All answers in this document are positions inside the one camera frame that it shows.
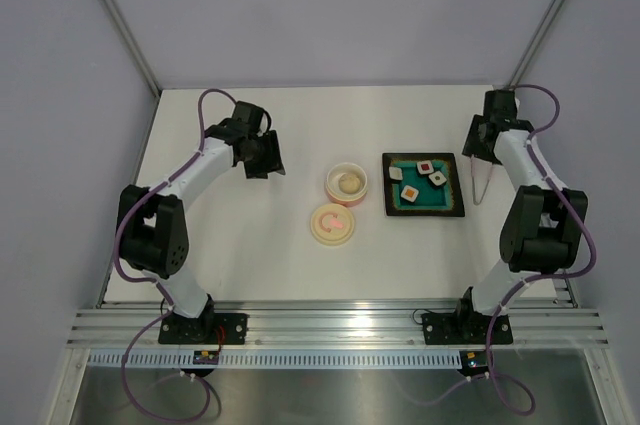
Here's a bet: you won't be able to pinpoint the pink handled metal tongs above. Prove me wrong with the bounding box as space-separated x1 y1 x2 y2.
469 156 494 206

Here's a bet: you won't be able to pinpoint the pink round lunch box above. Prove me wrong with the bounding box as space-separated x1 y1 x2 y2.
324 162 368 207

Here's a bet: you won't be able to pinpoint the cream dumpling food piece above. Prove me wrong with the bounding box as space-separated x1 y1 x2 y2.
338 172 361 195

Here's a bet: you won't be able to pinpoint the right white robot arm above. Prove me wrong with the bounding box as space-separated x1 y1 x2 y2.
453 115 597 341

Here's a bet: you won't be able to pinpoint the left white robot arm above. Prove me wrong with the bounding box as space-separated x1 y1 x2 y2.
112 110 285 344

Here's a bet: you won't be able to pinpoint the green centre sushi piece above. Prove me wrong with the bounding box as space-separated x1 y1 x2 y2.
428 170 447 187

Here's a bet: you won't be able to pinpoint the red centre sushi piece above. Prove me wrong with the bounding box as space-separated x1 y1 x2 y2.
416 160 435 175

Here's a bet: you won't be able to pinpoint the black and teal square plate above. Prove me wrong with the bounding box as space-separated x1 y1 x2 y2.
382 152 466 218

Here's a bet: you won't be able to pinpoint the orange centre sushi piece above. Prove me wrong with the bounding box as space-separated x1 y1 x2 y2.
400 185 419 203

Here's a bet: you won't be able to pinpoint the white sushi piece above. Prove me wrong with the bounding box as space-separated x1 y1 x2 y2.
388 167 403 181

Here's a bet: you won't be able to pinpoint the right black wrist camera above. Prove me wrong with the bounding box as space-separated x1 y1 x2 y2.
482 89 518 122

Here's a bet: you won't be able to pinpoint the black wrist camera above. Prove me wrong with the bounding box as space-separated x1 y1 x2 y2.
482 89 518 122
232 101 272 135

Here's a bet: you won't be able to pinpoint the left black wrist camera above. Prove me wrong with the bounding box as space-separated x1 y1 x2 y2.
232 101 272 135

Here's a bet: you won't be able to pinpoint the cream lid with pink handle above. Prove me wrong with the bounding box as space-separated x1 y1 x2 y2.
310 203 356 246

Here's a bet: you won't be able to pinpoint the right side aluminium rail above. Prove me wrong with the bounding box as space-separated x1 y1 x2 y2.
492 85 581 309

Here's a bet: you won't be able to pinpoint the aluminium rail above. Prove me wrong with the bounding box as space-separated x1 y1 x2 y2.
66 299 609 350
492 85 581 309

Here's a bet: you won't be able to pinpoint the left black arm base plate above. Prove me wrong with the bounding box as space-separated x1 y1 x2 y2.
158 312 248 345

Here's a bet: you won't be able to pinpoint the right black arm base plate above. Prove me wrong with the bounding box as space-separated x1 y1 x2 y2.
421 312 514 345

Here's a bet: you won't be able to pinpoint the right aluminium frame post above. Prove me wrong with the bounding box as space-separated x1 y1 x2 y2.
504 0 569 88

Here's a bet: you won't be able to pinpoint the aluminium frame post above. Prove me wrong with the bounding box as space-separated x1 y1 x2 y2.
98 0 162 100
504 0 569 88

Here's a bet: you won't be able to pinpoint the aluminium front rail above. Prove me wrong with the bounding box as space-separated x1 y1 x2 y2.
66 299 609 350

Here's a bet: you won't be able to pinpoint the white slotted cable duct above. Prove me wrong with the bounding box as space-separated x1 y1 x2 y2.
88 349 462 370

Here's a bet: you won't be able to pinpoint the left aluminium frame post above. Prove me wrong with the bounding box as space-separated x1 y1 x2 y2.
98 0 162 100

